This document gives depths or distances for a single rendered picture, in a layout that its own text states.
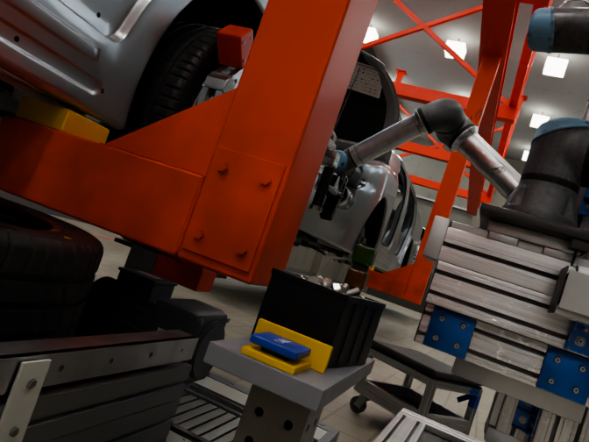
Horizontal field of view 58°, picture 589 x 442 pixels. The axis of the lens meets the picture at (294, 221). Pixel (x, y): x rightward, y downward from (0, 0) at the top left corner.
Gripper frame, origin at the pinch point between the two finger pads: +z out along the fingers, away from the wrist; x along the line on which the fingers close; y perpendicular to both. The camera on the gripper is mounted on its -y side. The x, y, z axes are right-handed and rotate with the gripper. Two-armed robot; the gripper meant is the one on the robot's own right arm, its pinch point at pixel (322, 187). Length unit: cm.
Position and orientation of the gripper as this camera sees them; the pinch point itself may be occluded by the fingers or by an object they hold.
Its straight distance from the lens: 173.1
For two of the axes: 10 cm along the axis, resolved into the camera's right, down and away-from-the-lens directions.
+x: 9.0, 2.9, -3.2
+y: 3.3, -9.4, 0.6
